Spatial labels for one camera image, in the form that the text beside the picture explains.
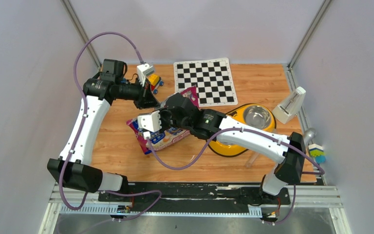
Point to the black white chessboard mat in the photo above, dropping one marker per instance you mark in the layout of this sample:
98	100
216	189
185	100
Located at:
212	79

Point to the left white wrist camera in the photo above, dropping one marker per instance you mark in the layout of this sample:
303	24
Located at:
143	71

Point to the green blue block toy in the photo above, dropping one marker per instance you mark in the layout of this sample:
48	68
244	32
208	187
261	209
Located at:
317	153

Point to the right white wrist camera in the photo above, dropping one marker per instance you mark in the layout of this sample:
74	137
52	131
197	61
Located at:
149	123

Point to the silver microphone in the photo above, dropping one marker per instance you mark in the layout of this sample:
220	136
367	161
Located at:
308	136

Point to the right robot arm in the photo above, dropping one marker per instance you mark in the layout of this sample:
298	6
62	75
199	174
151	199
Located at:
288	152

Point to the yellow double pet bowl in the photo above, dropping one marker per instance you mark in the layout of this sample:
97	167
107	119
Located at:
251	114

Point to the clear plastic scoop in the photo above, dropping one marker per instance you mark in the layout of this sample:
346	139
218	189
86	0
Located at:
251	160

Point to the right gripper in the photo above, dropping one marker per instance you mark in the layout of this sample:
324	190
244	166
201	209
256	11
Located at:
164	126

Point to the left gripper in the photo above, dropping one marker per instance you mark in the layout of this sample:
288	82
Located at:
145	99

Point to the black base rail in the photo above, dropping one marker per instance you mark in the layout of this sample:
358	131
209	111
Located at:
198	200

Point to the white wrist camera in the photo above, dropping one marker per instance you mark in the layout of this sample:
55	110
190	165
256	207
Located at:
143	71
149	123

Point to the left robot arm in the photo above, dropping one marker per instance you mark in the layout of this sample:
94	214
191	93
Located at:
73	166

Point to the pink pet food bag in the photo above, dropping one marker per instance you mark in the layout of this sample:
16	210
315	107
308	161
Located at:
169	136

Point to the toy block car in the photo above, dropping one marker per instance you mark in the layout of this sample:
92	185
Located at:
155	82

